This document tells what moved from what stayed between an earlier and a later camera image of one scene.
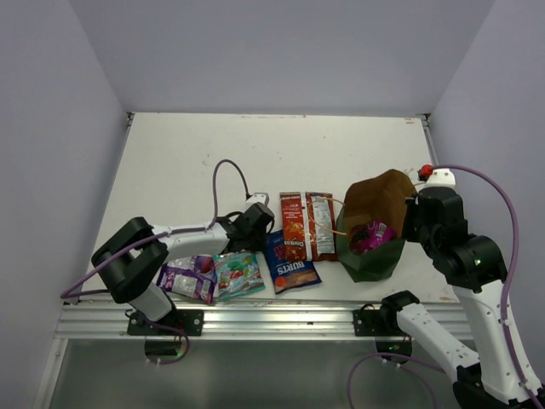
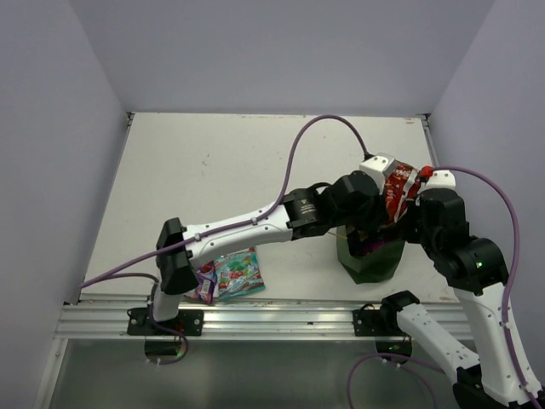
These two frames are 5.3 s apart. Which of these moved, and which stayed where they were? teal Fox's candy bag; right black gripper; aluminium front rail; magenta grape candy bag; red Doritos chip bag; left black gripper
Moved: left black gripper; red Doritos chip bag
Stayed: teal Fox's candy bag; magenta grape candy bag; right black gripper; aluminium front rail
